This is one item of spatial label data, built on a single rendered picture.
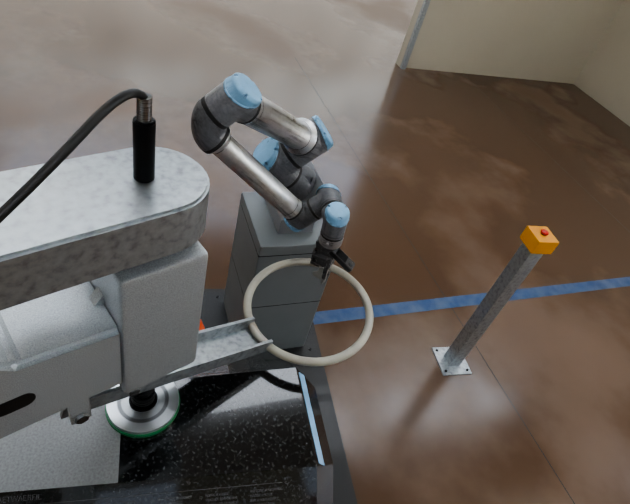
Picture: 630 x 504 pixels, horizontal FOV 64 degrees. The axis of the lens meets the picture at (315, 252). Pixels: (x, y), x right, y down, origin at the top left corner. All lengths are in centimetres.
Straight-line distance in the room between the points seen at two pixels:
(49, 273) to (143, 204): 20
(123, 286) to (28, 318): 24
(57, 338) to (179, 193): 40
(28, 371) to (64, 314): 14
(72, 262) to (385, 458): 213
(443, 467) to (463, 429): 28
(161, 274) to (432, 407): 223
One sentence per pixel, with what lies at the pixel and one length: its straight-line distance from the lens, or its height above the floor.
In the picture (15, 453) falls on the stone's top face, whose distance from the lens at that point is 169.
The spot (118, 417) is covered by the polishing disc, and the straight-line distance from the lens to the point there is 167.
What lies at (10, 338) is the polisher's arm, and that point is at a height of 145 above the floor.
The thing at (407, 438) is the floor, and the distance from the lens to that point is 289.
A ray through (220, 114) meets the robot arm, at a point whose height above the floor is 159.
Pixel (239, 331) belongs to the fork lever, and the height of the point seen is 95.
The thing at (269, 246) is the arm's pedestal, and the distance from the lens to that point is 225.
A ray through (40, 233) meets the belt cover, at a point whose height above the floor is 174.
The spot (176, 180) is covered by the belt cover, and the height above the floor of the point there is 174.
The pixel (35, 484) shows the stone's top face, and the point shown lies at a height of 87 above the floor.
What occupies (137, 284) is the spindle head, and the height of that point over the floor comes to 157.
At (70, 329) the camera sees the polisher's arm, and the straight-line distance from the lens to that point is 118.
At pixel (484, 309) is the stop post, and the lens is 293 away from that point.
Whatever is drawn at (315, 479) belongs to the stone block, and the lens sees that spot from 170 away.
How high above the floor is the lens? 237
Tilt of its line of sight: 42 degrees down
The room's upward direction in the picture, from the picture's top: 18 degrees clockwise
